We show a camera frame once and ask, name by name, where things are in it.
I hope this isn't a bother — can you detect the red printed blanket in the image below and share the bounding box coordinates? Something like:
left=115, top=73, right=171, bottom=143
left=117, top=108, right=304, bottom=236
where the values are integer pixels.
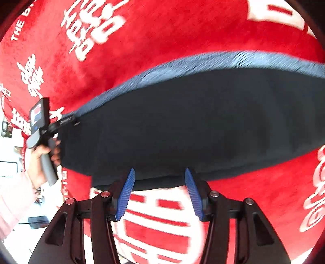
left=0, top=0, right=325, bottom=264

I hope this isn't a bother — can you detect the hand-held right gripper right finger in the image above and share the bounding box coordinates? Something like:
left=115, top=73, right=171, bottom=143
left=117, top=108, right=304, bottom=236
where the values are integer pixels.
left=184, top=168, right=291, bottom=264

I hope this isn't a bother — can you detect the dark navy pants blue waistband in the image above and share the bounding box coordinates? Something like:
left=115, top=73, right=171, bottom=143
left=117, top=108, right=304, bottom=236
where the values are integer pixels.
left=58, top=51, right=325, bottom=191

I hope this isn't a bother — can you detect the small dark framed object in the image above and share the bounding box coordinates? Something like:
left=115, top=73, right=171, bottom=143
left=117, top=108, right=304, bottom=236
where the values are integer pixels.
left=1, top=121, right=13, bottom=139

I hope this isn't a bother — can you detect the person's left hand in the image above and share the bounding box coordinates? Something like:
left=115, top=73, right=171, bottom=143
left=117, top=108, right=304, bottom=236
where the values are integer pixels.
left=26, top=140, right=62, bottom=190

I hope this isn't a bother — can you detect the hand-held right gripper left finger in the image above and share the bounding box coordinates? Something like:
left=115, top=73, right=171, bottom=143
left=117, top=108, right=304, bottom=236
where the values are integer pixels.
left=28, top=168, right=136, bottom=264

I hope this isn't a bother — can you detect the person's left forearm pink sleeve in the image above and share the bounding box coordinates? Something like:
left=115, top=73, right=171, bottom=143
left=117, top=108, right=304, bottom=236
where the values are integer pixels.
left=0, top=175, right=38, bottom=239

